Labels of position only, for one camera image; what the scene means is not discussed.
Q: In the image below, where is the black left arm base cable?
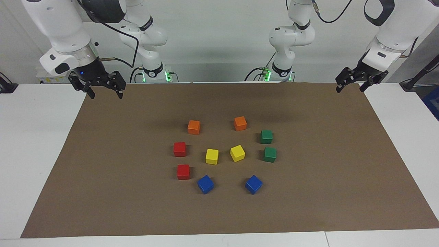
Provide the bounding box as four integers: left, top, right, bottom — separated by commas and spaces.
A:
244, 51, 277, 82

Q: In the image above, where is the yellow wooden cube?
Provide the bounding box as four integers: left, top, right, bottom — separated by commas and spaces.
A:
205, 149, 219, 165
230, 145, 246, 163

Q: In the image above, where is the black arm base cable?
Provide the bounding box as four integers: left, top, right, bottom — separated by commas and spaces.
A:
129, 67, 144, 83
244, 51, 277, 82

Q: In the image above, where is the black arm gripper cable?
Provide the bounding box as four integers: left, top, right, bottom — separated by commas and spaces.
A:
77, 0, 140, 68
310, 0, 354, 24

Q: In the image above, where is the blue crate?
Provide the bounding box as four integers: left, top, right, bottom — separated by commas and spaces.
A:
422, 86, 439, 121

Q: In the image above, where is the blue wooden cube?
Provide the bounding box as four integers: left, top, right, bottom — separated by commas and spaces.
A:
245, 175, 263, 195
197, 175, 215, 195

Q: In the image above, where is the brown table mat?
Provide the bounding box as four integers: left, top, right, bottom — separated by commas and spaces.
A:
21, 82, 439, 238

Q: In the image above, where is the black right arm gripper cable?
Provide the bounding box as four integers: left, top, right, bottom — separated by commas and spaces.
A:
77, 0, 140, 68

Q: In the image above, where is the black stand with pole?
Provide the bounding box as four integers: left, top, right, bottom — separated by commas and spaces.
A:
400, 54, 439, 92

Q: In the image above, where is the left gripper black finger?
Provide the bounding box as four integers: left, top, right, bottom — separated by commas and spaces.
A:
335, 68, 359, 94
359, 70, 389, 92

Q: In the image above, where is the black left arm gripper cable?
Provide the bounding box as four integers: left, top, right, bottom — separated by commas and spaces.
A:
310, 0, 354, 24

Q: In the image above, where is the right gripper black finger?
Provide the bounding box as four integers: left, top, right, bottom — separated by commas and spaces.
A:
108, 70, 126, 100
69, 71, 96, 100

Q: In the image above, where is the black right arm base cable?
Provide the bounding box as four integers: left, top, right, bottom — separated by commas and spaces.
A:
129, 67, 144, 83

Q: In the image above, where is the white power strip box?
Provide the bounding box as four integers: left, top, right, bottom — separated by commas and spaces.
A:
36, 69, 73, 84

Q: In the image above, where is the black clamp mount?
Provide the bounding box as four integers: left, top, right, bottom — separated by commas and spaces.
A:
0, 72, 19, 94

